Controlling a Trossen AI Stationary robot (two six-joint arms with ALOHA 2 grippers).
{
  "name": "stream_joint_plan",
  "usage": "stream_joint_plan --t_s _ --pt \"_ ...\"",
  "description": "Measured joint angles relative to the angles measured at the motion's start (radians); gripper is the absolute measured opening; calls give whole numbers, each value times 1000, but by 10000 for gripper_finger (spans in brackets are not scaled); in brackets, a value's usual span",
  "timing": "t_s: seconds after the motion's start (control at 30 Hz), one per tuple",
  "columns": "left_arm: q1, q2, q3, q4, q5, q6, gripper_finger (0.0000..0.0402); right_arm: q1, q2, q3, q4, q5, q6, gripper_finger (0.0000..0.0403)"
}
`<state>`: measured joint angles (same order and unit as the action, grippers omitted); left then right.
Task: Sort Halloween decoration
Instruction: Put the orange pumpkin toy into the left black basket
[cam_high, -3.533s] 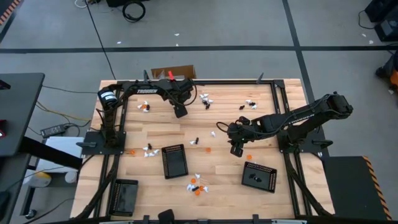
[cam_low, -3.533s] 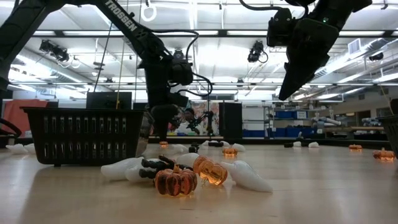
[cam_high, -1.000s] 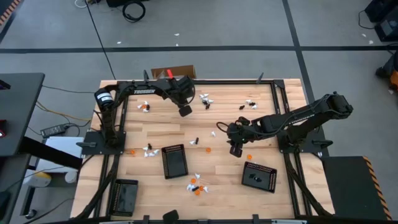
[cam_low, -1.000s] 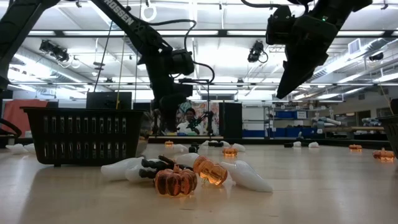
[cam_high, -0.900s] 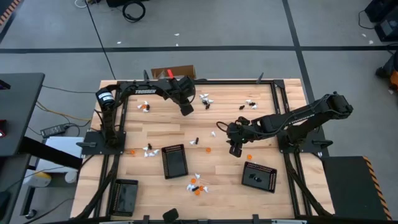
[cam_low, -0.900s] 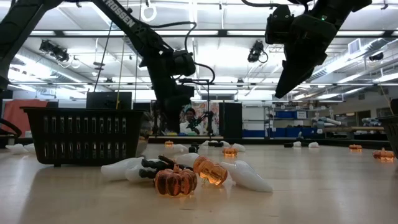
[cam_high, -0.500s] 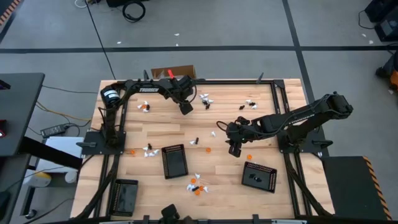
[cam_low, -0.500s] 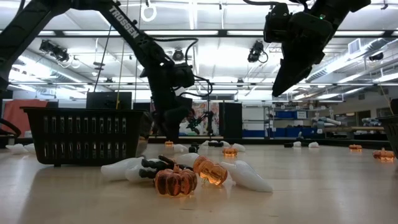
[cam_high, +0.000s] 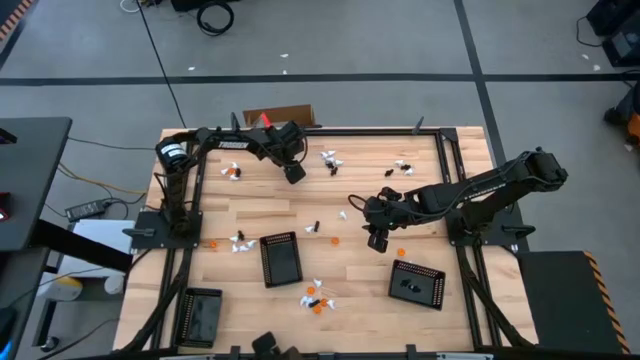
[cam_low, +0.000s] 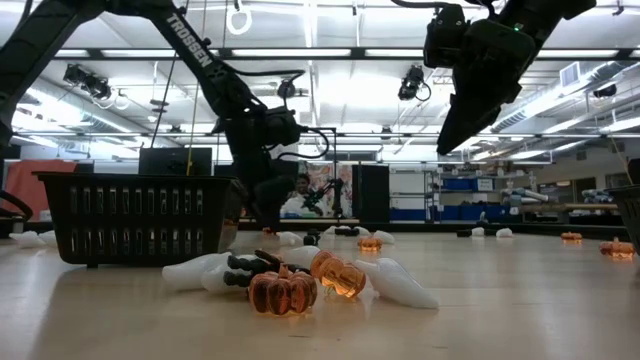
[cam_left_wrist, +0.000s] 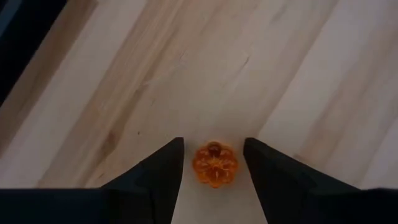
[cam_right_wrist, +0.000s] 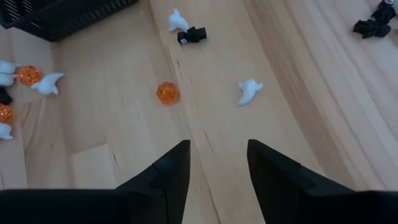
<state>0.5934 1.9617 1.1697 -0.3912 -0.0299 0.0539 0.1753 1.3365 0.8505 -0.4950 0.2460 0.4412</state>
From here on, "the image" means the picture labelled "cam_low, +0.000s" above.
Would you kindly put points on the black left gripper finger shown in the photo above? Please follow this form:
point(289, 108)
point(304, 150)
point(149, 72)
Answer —
point(280, 207)
point(265, 212)

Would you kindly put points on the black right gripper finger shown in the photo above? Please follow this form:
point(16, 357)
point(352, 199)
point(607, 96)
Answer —
point(470, 120)

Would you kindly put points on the black plastic spider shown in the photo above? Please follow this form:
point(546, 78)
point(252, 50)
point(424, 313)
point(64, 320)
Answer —
point(346, 232)
point(464, 233)
point(312, 239)
point(237, 278)
point(250, 262)

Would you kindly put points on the white plastic ghost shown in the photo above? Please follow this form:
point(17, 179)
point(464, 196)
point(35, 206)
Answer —
point(300, 256)
point(400, 287)
point(384, 237)
point(190, 272)
point(215, 281)
point(25, 239)
point(291, 238)
point(49, 237)
point(331, 231)
point(478, 232)
point(504, 233)
point(362, 231)

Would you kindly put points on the black slotted plastic basket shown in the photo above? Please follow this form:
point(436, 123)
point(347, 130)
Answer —
point(630, 210)
point(140, 222)

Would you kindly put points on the black background robot arm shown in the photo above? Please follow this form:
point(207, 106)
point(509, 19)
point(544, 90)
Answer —
point(330, 190)

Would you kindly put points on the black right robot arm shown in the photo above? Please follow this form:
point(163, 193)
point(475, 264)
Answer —
point(550, 12)

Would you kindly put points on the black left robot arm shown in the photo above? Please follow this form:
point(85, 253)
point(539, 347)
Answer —
point(200, 55)

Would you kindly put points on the person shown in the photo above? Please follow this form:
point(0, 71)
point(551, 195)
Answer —
point(302, 187)

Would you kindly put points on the black computer monitor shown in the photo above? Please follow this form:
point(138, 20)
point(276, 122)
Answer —
point(175, 161)

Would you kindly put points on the black cabinet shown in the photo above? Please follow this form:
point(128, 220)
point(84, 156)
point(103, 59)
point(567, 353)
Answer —
point(371, 192)

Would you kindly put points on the shelf with blue bins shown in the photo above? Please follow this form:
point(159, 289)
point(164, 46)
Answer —
point(470, 212)

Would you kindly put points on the orange red curtain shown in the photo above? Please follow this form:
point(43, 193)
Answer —
point(30, 185)

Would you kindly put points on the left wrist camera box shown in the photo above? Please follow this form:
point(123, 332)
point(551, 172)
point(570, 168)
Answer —
point(282, 127)

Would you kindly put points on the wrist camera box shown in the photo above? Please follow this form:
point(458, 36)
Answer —
point(445, 37)
point(282, 127)

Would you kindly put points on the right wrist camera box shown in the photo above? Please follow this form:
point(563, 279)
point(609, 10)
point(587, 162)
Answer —
point(445, 37)

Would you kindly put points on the black ceiling-mounted camera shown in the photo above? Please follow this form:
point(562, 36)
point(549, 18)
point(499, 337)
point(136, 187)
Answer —
point(412, 82)
point(87, 82)
point(286, 89)

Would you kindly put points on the colourful wall mural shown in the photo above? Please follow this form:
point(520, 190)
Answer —
point(345, 172)

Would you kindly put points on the black aluminium table frame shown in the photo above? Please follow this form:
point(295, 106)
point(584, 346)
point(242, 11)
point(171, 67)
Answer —
point(415, 226)

